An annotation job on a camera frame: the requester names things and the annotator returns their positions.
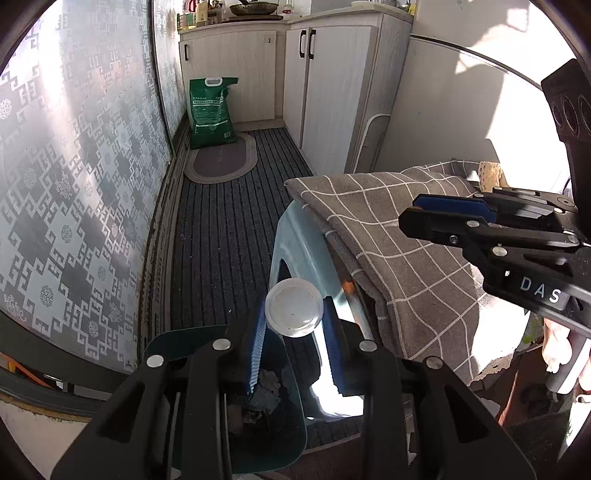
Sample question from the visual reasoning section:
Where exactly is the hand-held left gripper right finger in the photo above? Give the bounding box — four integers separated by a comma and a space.
322, 295, 536, 480

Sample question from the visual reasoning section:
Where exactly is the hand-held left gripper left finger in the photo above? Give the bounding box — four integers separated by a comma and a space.
51, 295, 269, 480

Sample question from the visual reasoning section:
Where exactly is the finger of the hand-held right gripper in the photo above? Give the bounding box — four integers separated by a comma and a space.
412, 186, 579, 223
398, 208, 581, 278

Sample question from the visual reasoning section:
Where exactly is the white plastic lid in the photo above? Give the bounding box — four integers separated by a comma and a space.
264, 278, 322, 337

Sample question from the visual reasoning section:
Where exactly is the dark green trash bin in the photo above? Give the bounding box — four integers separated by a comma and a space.
141, 325, 309, 474

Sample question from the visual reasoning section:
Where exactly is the person's right hand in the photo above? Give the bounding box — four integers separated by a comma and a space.
542, 316, 591, 395

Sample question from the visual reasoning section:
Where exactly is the beige textured cushion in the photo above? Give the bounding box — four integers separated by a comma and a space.
478, 161, 505, 192

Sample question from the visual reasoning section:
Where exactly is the grey checked cloth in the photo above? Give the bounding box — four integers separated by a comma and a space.
284, 159, 546, 386

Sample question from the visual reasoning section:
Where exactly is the white panel with dark trim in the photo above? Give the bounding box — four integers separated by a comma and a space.
379, 32, 578, 185

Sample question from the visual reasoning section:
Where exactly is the white folded stool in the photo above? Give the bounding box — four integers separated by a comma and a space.
355, 113, 393, 174

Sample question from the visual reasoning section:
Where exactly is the light blue plastic stool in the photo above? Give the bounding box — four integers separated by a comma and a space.
268, 203, 384, 418

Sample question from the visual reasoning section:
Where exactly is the dark striped floor mat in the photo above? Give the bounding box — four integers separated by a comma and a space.
150, 127, 370, 455

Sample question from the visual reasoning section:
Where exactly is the cream lace cloth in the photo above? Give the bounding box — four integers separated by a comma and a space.
470, 354, 514, 383

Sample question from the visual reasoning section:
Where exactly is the tall white kitchen cabinet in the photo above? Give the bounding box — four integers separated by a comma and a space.
283, 11, 413, 175

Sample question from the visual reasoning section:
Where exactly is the grey oval mat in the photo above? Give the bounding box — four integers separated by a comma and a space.
184, 133, 259, 185

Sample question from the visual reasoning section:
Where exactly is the patterned frosted glass door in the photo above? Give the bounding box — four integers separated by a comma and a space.
0, 0, 175, 372
152, 0, 188, 139

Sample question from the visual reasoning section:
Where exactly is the low white kitchen cabinet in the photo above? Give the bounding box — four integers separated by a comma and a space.
179, 18, 289, 129

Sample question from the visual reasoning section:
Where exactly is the frying pan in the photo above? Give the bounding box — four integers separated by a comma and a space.
229, 0, 280, 16

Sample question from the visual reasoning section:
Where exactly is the group of kitchen bottles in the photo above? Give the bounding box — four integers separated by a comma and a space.
178, 0, 225, 29

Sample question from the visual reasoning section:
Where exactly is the green sack with handle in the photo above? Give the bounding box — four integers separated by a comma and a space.
188, 76, 240, 150

